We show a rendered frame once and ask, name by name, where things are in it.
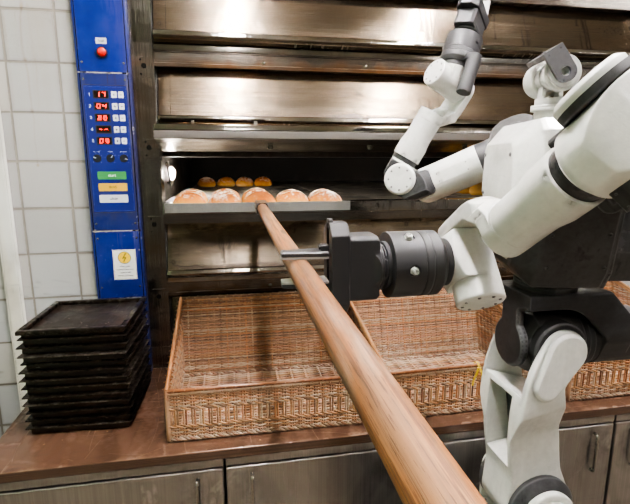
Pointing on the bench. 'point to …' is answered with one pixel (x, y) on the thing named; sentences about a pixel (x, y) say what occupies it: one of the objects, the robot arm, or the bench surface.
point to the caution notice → (124, 264)
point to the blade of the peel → (254, 206)
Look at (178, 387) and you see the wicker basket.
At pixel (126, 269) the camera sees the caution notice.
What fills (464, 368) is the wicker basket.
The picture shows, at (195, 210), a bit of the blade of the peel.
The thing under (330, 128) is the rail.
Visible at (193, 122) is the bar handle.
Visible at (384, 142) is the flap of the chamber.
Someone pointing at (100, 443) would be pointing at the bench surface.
